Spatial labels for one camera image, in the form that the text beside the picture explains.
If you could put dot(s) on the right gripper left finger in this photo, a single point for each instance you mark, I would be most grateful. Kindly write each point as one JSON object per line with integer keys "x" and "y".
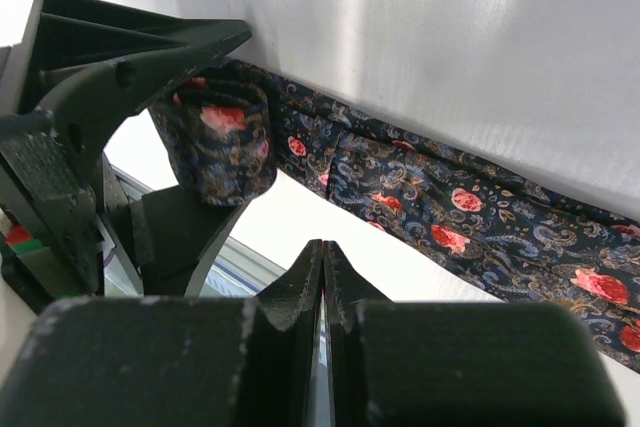
{"x": 170, "y": 361}

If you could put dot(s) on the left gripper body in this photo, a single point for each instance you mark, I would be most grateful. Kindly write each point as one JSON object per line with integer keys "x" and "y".
{"x": 45, "y": 227}

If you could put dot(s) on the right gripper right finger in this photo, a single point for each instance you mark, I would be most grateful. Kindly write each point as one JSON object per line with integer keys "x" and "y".
{"x": 457, "y": 364}

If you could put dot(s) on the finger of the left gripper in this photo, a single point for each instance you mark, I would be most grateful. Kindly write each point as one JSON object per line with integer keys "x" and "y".
{"x": 60, "y": 32}
{"x": 177, "y": 238}

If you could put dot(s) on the navy floral tie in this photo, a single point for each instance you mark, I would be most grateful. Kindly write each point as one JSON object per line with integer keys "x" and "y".
{"x": 229, "y": 130}

